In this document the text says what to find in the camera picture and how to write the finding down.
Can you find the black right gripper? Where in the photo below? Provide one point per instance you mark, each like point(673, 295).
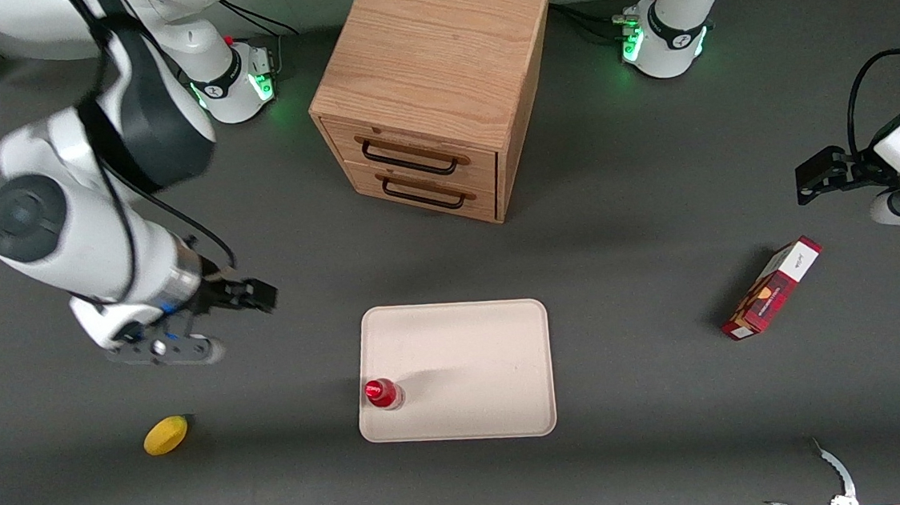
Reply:
point(218, 295)

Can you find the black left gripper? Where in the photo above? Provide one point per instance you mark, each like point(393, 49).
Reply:
point(847, 171)

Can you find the red coke bottle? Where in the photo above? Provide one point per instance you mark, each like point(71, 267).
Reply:
point(381, 393)

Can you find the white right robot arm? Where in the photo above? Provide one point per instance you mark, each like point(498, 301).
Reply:
point(79, 233)

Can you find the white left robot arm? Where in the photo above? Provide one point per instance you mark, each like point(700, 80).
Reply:
point(682, 33)

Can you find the beige plastic tray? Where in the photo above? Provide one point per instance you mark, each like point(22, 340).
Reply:
point(466, 355)

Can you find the red plaid shortbread box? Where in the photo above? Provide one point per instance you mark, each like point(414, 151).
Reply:
point(770, 291)

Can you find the wooden drawer front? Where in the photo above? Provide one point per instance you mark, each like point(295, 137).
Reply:
point(344, 136)
point(364, 180)

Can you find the yellow lemon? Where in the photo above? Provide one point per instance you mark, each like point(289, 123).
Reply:
point(166, 435)

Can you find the wooden drawer cabinet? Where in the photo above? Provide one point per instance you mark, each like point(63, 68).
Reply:
point(434, 53)

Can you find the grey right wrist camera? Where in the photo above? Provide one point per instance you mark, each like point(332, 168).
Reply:
point(169, 351)

